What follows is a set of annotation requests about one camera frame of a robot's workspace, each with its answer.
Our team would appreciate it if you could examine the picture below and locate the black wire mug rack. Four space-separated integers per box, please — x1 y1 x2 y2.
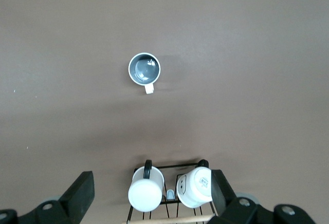
126 161 217 222

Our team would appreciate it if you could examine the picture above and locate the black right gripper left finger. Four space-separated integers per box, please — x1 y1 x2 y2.
0 171 96 224

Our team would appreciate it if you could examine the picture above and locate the wooden rack handle bar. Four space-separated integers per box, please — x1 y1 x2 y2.
122 215 214 224

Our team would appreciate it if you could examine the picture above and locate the white mug with face print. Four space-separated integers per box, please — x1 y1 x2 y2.
176 159 214 209

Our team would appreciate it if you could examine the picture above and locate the grey-lined white mug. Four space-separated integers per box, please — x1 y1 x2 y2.
127 52 162 95

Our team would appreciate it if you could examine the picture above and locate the plain white mug black handle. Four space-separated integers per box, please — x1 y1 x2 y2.
127 159 165 213

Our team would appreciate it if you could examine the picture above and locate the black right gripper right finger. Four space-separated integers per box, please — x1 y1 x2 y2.
207 169 316 224

